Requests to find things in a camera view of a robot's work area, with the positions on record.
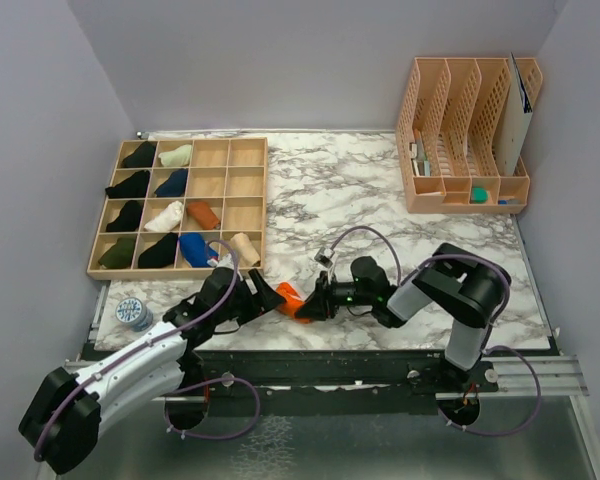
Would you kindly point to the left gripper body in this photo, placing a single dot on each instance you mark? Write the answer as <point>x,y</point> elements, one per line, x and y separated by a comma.
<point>243,305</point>

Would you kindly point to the black rolled underwear third row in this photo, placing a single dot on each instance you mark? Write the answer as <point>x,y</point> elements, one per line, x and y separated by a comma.
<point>128,219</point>

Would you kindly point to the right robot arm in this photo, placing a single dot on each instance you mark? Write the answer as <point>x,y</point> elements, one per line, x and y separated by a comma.
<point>471,289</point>

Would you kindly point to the bright orange underwear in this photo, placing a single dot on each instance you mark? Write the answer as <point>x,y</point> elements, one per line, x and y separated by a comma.
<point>294,299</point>

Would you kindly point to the white rolled underwear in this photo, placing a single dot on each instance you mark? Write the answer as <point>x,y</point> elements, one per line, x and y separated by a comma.
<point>161,217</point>

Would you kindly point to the blue rolled underwear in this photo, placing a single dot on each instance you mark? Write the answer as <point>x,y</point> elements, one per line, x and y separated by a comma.
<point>195,250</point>

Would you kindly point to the light green rolled underwear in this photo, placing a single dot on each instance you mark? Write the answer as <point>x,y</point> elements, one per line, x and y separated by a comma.
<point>176,158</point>

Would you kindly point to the black rolled underwear second row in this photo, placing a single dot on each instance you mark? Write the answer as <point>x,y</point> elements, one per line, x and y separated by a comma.
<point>132,187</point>

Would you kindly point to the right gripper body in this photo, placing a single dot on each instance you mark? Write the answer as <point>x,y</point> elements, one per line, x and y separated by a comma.
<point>344,294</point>

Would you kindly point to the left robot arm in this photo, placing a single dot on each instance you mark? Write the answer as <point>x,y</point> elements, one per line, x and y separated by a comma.
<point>72,410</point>

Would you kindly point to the rust brown underwear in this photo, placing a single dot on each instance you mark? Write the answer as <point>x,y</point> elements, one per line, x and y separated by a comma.
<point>201,212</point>

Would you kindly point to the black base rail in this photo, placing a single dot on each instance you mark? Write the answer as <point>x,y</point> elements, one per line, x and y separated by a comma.
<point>236,384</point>

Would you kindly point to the navy rolled underwear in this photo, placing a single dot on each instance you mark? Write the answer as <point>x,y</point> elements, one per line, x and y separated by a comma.
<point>174,185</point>

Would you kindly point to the black rolled underwear bottom row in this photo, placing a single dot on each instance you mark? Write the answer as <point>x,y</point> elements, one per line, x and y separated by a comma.
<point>160,255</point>

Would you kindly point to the wooden compartment organizer tray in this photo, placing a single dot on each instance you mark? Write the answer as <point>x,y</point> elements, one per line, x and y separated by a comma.
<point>229,174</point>

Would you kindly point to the dark green rolled underwear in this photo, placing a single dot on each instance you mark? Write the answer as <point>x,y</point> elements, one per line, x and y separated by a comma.
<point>119,255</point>

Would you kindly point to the blue white round tin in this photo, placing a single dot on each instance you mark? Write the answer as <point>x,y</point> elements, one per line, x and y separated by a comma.
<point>134,314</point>

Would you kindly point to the black rolled underwear top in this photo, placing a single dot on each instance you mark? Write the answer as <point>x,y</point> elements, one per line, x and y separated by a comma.
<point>141,157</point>

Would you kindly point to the white board in rack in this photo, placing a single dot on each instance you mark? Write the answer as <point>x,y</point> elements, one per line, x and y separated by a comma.
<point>514,122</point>

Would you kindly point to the beige rolled underwear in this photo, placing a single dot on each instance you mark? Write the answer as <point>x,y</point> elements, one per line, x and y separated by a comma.
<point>243,246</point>

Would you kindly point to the aluminium extrusion rail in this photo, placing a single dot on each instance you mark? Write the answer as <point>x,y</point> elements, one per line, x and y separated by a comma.
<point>496,376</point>

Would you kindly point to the green object in rack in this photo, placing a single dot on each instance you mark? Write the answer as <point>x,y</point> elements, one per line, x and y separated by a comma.
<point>479,196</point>

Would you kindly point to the pink plastic file rack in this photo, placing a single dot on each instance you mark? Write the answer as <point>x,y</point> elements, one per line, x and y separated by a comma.
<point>450,112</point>

